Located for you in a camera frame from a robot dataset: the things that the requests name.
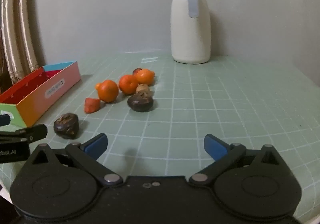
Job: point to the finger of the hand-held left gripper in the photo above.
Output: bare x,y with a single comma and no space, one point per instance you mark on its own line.
5,119
35,132

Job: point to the small reddish brown chestnut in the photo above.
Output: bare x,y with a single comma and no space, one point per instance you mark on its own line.
136,71

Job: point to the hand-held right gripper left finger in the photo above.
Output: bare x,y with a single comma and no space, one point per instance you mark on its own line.
96,146

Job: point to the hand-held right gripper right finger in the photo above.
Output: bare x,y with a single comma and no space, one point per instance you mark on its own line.
215,148

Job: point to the beige satin curtain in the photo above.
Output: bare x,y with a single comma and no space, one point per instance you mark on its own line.
17,26

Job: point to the colourful cardboard box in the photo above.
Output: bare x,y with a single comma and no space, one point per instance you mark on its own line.
37,94

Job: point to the small tan nut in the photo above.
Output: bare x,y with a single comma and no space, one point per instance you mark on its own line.
142,88

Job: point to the small red-orange fruit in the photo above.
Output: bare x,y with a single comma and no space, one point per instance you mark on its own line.
92,104

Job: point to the large orange mandarin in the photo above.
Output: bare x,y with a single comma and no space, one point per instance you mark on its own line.
108,90

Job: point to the green grid mat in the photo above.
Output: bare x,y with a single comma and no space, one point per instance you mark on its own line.
225,114

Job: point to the cream thermos jug grey lid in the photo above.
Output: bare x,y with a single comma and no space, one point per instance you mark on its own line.
190,34

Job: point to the tiny orange kumquat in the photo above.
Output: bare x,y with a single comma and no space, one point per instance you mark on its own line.
98,86

